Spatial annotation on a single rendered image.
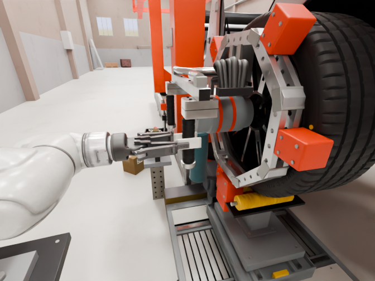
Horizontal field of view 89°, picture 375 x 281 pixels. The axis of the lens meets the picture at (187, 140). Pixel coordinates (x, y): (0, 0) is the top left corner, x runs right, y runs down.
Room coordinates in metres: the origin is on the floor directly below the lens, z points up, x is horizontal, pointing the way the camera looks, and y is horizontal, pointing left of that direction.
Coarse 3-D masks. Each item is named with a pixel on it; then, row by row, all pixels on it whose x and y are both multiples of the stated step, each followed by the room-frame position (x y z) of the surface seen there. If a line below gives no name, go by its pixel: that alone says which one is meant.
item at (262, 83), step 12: (252, 72) 0.78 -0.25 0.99; (252, 84) 0.77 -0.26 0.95; (264, 84) 0.70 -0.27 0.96; (252, 96) 0.78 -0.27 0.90; (264, 96) 0.69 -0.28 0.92; (264, 108) 1.00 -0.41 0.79; (264, 120) 0.66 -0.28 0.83; (300, 120) 0.48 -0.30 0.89; (228, 132) 0.90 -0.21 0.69; (240, 132) 0.85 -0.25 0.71; (252, 132) 0.74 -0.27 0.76; (264, 132) 0.93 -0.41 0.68; (240, 144) 0.85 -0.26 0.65; (252, 144) 0.86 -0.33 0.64; (264, 144) 0.66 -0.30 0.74; (240, 156) 0.78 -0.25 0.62; (252, 156) 0.78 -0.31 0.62; (252, 168) 0.67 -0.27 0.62
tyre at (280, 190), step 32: (320, 32) 0.53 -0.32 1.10; (352, 32) 0.55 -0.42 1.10; (320, 64) 0.47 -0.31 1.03; (352, 64) 0.47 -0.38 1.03; (320, 96) 0.44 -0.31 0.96; (352, 96) 0.44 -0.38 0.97; (320, 128) 0.42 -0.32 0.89; (352, 128) 0.42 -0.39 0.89; (352, 160) 0.43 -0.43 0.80; (288, 192) 0.47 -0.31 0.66
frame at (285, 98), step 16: (240, 32) 0.69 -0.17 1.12; (256, 32) 0.59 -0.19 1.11; (224, 48) 0.80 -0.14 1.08; (256, 48) 0.58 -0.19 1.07; (272, 64) 0.51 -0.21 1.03; (288, 64) 0.52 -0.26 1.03; (208, 80) 0.96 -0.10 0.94; (272, 80) 0.49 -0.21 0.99; (288, 80) 0.50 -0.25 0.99; (272, 96) 0.48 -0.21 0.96; (288, 96) 0.45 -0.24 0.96; (304, 96) 0.45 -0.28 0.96; (272, 112) 0.47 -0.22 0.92; (288, 112) 0.48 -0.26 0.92; (272, 128) 0.47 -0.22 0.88; (288, 128) 0.46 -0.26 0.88; (224, 144) 0.84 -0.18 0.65; (272, 144) 0.45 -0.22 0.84; (224, 160) 0.74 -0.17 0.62; (272, 160) 0.44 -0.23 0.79; (240, 176) 0.58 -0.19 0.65; (256, 176) 0.49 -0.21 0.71; (272, 176) 0.44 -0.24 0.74
